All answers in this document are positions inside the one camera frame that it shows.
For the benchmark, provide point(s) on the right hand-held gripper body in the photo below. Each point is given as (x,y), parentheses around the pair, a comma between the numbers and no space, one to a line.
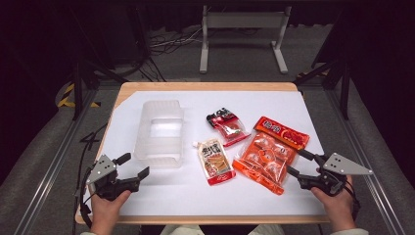
(339,166)

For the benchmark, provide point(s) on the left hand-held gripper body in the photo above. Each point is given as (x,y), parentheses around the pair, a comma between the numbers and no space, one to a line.
(103,176)

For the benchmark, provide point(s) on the clear plastic container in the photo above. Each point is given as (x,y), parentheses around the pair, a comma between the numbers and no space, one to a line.
(160,153)

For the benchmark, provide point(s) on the large orange snack packet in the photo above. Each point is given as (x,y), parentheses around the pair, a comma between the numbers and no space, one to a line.
(266,156)

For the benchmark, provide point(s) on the beige red spouted pouch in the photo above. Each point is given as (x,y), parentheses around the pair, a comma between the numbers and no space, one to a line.
(215,163)

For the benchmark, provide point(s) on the small red black snack packet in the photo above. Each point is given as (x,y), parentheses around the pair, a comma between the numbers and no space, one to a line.
(230,127)

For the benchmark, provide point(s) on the person's left hand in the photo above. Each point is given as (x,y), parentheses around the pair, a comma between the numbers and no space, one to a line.
(106,212)

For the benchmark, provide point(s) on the person's right hand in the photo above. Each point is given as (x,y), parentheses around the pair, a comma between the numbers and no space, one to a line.
(336,209)

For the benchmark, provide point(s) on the black tripod stand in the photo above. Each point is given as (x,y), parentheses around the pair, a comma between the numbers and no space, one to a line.
(77,88)
(345,94)

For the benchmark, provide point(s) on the yellow black hazard tape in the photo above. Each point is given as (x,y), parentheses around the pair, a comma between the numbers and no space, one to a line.
(67,103)

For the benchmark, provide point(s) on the white table mat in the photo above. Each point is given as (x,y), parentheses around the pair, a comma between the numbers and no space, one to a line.
(195,104)

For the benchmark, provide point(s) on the aluminium floor rail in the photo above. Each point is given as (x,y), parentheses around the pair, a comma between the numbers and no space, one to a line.
(365,182)
(49,176)

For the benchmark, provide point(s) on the grey metal stand frame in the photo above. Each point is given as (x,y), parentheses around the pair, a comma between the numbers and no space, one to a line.
(244,20)

